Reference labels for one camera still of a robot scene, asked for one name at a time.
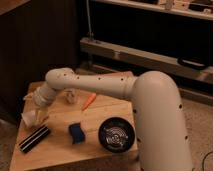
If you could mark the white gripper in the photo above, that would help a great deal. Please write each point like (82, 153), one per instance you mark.
(43, 96)

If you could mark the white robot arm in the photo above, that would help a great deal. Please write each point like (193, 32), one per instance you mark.
(156, 103)

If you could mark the small clear bottle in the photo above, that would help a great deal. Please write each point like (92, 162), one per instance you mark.
(71, 96)

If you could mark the black striped box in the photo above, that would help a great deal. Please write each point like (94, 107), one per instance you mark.
(34, 139)

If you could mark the wooden table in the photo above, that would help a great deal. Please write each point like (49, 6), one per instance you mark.
(57, 152)

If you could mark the blue sponge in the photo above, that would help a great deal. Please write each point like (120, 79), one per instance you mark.
(77, 134)

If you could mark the orange carrot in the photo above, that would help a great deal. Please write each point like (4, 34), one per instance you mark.
(90, 100)

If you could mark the black ridged bowl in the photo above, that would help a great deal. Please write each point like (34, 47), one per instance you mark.
(116, 135)

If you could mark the metal shelf rack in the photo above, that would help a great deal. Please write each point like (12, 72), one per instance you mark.
(129, 32)

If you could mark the black handle on shelf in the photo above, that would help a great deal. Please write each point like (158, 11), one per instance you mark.
(191, 65)

